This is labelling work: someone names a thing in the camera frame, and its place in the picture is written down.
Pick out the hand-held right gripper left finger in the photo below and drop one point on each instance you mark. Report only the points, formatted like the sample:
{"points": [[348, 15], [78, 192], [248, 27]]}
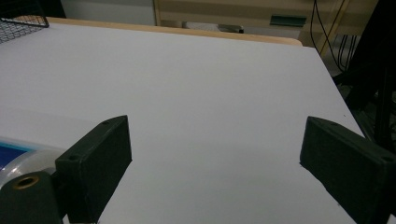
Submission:
{"points": [[93, 165]]}

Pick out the green box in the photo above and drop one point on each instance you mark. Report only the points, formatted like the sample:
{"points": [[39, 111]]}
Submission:
{"points": [[288, 20]]}

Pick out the wooden shelf unit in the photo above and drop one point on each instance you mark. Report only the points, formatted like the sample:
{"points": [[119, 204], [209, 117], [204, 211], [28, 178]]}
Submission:
{"points": [[249, 15]]}

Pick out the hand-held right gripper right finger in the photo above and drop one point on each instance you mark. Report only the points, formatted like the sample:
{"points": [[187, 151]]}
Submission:
{"points": [[345, 168]]}

